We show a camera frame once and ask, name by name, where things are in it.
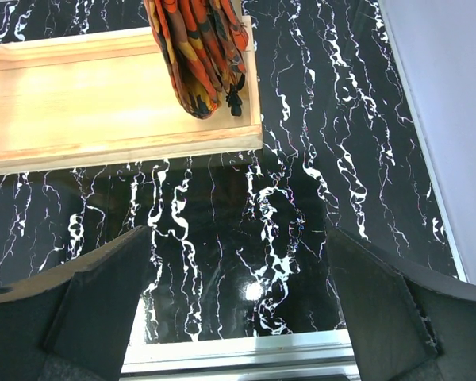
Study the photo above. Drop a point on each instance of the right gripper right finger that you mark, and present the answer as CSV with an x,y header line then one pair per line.
x,y
405,321

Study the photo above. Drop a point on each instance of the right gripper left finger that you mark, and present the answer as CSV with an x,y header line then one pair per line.
x,y
73,321

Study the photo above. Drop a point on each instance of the orange camouflage trousers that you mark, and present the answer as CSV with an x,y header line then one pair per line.
x,y
202,43

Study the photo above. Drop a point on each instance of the wooden clothes rack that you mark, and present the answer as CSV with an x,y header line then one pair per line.
x,y
106,98

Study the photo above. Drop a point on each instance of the aluminium mounting rail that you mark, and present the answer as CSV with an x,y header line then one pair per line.
x,y
324,355

